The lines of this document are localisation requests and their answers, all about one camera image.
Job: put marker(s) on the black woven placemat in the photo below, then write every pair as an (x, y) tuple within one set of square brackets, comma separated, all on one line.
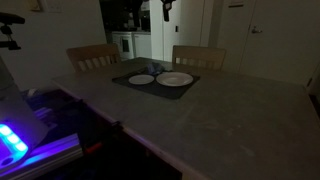
[(166, 90)]

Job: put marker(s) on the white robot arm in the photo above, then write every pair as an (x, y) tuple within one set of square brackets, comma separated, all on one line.
[(16, 110)]

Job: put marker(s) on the black camera clamp mount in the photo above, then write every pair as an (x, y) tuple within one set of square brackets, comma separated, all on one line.
[(10, 30)]

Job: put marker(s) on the small white plate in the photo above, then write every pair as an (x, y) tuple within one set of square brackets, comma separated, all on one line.
[(141, 79)]

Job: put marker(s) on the large white plate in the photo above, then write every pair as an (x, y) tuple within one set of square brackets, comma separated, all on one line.
[(174, 79)]

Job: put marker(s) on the aluminium frame rail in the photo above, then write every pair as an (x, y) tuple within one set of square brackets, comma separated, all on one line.
[(50, 155)]

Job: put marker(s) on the white wall switch plate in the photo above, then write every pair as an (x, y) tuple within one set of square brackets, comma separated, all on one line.
[(50, 5)]

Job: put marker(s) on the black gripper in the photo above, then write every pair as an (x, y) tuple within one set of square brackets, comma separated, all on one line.
[(168, 4)]

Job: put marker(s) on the light wooden slat-back chair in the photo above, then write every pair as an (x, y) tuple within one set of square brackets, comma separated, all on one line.
[(93, 55), (199, 55)]

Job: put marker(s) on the white kitchen cabinet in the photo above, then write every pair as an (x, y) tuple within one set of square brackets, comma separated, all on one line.
[(142, 45)]

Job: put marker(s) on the white room door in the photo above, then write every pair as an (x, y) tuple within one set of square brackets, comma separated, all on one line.
[(283, 46)]

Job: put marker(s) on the blue folded cloth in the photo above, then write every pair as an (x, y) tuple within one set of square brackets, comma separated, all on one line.
[(155, 68)]

